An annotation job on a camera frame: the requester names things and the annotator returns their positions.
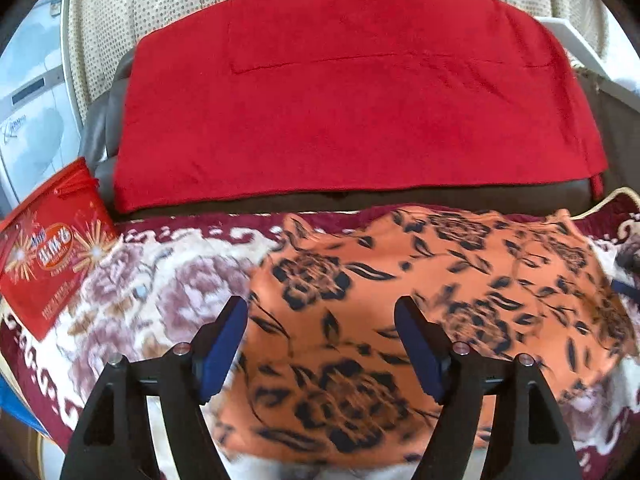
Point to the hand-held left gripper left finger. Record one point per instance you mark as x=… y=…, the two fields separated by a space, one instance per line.
x=222 y=350

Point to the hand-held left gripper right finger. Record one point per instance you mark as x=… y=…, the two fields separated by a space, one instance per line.
x=420 y=350

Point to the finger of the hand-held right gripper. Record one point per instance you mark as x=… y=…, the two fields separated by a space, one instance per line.
x=627 y=291

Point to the orange floral shirt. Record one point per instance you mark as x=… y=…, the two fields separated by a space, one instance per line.
x=350 y=320

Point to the floral plush blanket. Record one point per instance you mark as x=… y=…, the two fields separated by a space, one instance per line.
x=165 y=285

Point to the red gift box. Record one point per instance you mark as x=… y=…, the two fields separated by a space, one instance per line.
x=50 y=250

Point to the white board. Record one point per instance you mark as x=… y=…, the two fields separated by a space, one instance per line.
x=575 y=42

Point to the red cloth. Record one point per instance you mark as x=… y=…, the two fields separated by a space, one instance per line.
x=350 y=100

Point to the white standing air conditioner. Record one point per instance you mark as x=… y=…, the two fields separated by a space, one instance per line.
x=35 y=110

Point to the beige dotted curtain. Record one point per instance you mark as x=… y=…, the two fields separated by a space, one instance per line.
x=100 y=20

